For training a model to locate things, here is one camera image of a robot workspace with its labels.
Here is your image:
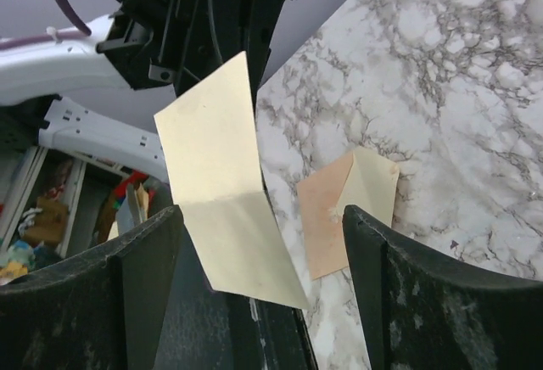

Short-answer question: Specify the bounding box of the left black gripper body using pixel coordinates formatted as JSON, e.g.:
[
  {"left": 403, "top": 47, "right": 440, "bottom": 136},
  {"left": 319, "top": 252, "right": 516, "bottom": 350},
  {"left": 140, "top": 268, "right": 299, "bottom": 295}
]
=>
[{"left": 97, "top": 0, "right": 288, "bottom": 94}]

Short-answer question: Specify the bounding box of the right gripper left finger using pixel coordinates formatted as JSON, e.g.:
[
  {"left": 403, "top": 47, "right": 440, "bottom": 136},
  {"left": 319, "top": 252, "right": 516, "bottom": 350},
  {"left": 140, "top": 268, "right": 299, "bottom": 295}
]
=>
[{"left": 1, "top": 206, "right": 183, "bottom": 369}]

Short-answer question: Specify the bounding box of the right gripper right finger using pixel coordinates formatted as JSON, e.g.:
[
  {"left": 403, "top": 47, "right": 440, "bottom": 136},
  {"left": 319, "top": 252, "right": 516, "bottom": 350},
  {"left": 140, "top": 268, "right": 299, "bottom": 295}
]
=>
[{"left": 343, "top": 205, "right": 542, "bottom": 369}]

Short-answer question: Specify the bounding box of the peach paper letter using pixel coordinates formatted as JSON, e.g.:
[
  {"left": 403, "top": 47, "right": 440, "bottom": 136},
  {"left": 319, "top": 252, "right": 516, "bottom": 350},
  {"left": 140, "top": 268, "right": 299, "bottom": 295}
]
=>
[{"left": 154, "top": 53, "right": 309, "bottom": 310}]

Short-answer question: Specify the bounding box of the peach paper envelope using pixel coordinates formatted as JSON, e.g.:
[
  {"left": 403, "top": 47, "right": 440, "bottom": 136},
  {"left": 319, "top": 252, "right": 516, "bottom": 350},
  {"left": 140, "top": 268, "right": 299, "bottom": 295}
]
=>
[{"left": 295, "top": 145, "right": 400, "bottom": 282}]

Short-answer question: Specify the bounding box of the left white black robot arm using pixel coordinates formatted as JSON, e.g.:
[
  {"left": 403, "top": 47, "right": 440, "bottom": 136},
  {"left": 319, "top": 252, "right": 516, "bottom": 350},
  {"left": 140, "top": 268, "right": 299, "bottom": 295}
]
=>
[{"left": 1, "top": 0, "right": 288, "bottom": 180}]

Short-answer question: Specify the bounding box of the cluttered storage shelf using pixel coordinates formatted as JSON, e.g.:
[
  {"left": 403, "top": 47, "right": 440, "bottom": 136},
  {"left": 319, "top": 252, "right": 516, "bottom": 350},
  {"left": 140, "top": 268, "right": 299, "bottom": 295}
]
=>
[{"left": 1, "top": 99, "right": 167, "bottom": 289}]

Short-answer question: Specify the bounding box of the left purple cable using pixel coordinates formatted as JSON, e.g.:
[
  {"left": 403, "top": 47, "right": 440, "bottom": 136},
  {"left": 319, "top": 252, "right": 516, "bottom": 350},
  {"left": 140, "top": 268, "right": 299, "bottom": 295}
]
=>
[{"left": 0, "top": 0, "right": 92, "bottom": 51}]

